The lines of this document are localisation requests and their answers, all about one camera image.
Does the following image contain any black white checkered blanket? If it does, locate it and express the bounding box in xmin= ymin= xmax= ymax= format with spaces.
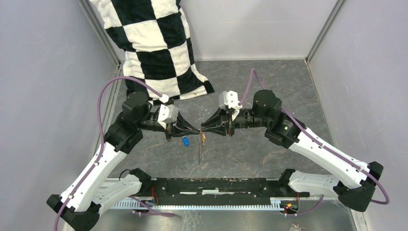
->
xmin=92 ymin=0 xmax=214 ymax=105

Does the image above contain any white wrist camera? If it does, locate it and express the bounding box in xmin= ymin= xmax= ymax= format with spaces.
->
xmin=157 ymin=94 xmax=179 ymax=126
xmin=218 ymin=90 xmax=242 ymax=121

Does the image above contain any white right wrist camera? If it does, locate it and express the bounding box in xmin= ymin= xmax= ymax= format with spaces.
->
xmin=218 ymin=90 xmax=242 ymax=121

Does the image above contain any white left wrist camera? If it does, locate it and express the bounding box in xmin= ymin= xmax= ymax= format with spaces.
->
xmin=157 ymin=94 xmax=179 ymax=126

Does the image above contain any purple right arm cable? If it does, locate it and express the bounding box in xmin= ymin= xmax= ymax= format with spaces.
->
xmin=238 ymin=68 xmax=391 ymax=218

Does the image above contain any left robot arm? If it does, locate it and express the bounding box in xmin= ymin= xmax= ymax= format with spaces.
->
xmin=47 ymin=92 xmax=200 ymax=231

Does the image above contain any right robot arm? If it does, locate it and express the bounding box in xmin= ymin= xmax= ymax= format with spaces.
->
xmin=201 ymin=90 xmax=383 ymax=212

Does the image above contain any white slotted cable duct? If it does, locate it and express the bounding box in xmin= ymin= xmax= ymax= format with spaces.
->
xmin=118 ymin=199 xmax=283 ymax=211

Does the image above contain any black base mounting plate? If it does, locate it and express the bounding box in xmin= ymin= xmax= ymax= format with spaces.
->
xmin=131 ymin=178 xmax=310 ymax=205

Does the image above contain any metal key organizer plate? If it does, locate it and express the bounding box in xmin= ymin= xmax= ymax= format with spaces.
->
xmin=198 ymin=136 xmax=204 ymax=165

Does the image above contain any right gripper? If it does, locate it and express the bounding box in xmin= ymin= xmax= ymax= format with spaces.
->
xmin=201 ymin=105 xmax=270 ymax=136

